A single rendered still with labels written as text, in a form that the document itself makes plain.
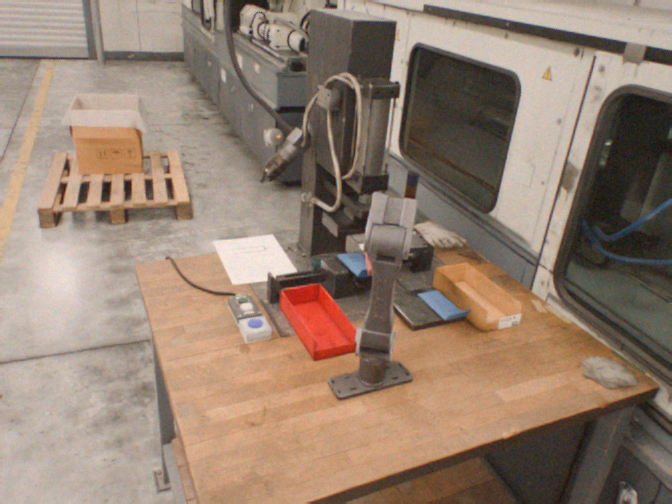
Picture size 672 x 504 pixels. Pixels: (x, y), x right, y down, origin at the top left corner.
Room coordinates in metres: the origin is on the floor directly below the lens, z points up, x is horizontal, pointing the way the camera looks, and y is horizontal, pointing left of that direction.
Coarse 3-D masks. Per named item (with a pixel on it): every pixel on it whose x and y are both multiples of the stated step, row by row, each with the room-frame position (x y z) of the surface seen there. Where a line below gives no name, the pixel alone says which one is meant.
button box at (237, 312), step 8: (168, 256) 1.57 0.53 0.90; (200, 288) 1.38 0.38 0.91; (240, 296) 1.32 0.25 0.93; (248, 296) 1.32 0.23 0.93; (232, 304) 1.27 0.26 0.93; (240, 304) 1.27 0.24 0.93; (256, 304) 1.28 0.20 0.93; (232, 312) 1.26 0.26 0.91; (240, 312) 1.24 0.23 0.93; (248, 312) 1.24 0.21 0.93; (256, 312) 1.24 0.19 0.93
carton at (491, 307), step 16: (448, 272) 1.52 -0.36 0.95; (464, 272) 1.55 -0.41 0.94; (480, 272) 1.50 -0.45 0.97; (448, 288) 1.43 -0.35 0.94; (464, 288) 1.51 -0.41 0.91; (480, 288) 1.48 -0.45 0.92; (496, 288) 1.42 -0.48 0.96; (464, 304) 1.36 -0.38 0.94; (480, 304) 1.31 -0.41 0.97; (496, 304) 1.41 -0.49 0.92; (512, 304) 1.36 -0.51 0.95; (480, 320) 1.30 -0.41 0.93; (496, 320) 1.30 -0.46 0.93; (512, 320) 1.33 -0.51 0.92
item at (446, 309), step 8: (424, 296) 1.41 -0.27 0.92; (432, 296) 1.41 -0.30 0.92; (440, 296) 1.41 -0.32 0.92; (432, 304) 1.37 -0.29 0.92; (440, 304) 1.37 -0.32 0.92; (448, 304) 1.37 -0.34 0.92; (440, 312) 1.33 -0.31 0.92; (448, 312) 1.33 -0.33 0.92; (456, 312) 1.34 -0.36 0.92; (464, 312) 1.31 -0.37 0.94
